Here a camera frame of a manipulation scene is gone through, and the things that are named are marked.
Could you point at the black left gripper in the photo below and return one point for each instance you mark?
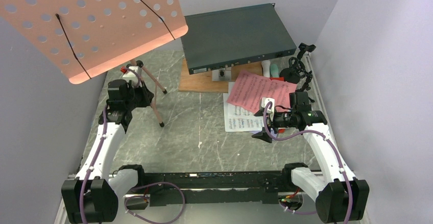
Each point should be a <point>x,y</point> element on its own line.
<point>147,95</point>

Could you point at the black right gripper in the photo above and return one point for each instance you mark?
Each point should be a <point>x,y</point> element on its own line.
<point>262,135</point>

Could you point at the white sheet music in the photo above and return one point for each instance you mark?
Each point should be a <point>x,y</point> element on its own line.
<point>238,119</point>

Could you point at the pink sheet music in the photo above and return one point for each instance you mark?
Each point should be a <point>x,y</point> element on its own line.
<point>249,89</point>

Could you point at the black round-base mic stand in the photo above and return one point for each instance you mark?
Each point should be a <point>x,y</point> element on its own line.
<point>303,48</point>

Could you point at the mint green microphone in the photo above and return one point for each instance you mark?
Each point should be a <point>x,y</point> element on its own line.
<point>274,71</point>

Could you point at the white microphone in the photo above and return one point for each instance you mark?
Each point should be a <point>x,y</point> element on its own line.
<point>266,68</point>

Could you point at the black tripod mic stand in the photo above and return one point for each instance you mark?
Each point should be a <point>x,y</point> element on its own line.
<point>298,72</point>

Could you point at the pink music stand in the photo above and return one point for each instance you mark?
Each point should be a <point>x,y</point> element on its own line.
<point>85,38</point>

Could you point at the red sheet music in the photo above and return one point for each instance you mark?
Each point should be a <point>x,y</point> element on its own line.
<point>277,78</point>

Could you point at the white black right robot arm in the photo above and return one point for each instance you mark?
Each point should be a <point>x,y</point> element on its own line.
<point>338,194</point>

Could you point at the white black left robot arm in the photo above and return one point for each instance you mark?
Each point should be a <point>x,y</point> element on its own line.
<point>92,197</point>

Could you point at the wooden board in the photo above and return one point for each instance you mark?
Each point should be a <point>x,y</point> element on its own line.
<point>203,83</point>

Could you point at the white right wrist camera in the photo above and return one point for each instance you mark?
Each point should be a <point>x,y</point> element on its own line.
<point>267,105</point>

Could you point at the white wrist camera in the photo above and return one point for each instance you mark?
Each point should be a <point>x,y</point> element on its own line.
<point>267,105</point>
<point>132,75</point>

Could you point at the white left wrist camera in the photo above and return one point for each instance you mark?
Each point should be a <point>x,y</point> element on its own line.
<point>132,75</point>

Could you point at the grey unit support bracket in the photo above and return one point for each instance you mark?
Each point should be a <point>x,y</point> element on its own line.
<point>222,74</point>

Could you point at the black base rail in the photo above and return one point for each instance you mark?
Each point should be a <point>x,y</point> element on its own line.
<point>266,187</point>

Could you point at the dark rack-mount audio unit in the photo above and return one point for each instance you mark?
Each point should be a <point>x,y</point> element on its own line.
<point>233,37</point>

